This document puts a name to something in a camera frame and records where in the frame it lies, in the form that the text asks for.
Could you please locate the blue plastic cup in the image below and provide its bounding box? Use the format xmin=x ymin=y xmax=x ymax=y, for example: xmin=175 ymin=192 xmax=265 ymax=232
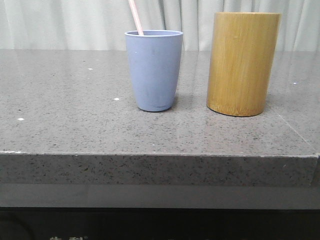
xmin=125 ymin=30 xmax=183 ymax=112

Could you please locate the pink chopstick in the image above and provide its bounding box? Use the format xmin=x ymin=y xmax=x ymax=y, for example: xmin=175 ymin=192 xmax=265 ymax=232
xmin=128 ymin=0 xmax=144 ymax=36

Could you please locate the bamboo cylindrical holder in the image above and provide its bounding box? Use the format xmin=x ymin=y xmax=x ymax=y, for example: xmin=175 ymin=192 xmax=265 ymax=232
xmin=206 ymin=12 xmax=281 ymax=117

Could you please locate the white curtain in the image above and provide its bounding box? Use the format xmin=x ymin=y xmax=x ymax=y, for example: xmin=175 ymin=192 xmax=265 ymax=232
xmin=0 ymin=0 xmax=320 ymax=52

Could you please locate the dark cabinet under counter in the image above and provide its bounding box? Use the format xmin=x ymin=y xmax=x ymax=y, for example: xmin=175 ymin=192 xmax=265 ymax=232
xmin=0 ymin=207 xmax=320 ymax=240

